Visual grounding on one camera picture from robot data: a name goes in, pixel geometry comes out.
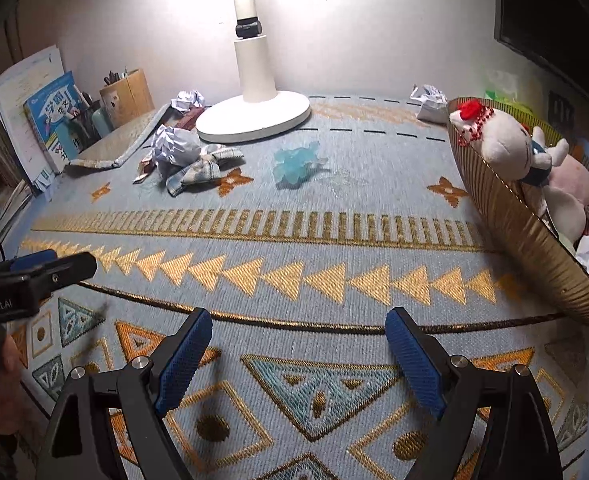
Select cardboard pen holder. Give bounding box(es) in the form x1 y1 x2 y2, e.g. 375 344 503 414
99 69 155 128

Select black wall socket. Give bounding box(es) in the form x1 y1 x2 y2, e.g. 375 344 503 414
548 91 575 131

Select black monitor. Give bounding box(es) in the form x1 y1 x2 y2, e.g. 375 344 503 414
491 0 589 121

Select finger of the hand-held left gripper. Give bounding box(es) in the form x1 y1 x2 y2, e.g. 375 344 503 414
4 249 58 273
0 251 98 293

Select teal container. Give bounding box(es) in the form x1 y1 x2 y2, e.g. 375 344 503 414
92 107 115 138

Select light blue plastic wrap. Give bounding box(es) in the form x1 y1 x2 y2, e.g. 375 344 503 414
273 141 329 190

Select white cat plush toy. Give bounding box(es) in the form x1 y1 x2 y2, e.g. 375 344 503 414
448 99 571 188

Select dark red patterned box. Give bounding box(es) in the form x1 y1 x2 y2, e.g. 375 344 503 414
167 106 208 131

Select upright white books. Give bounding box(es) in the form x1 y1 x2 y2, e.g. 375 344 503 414
0 45 65 186

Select green tissue pack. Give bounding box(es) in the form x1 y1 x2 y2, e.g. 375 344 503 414
484 70 535 111

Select bundle of dark pens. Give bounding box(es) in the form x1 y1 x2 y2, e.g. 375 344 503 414
103 65 130 86

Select crumpled white paper ball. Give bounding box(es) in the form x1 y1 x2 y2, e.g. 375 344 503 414
152 125 202 166

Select blue cover book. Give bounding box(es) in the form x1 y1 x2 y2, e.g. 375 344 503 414
23 71 92 176

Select crumpled white paper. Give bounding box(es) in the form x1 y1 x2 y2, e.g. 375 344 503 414
170 89 206 112
409 84 449 123

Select gold ribbed bowl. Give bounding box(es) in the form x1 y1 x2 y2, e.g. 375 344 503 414
447 97 589 331

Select white lamp stand base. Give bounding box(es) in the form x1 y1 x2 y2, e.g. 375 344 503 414
194 0 311 143

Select black mesh pen holder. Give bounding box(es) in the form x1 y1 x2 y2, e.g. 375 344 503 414
72 92 102 141

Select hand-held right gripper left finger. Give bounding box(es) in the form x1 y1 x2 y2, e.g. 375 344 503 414
39 306 214 480

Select pink white green plush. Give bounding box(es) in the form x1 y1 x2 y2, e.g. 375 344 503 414
539 152 589 251

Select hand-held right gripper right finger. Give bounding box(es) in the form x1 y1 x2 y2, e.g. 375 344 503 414
384 306 565 480

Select patterned blue woven mat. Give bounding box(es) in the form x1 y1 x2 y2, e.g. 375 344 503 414
12 92 589 480

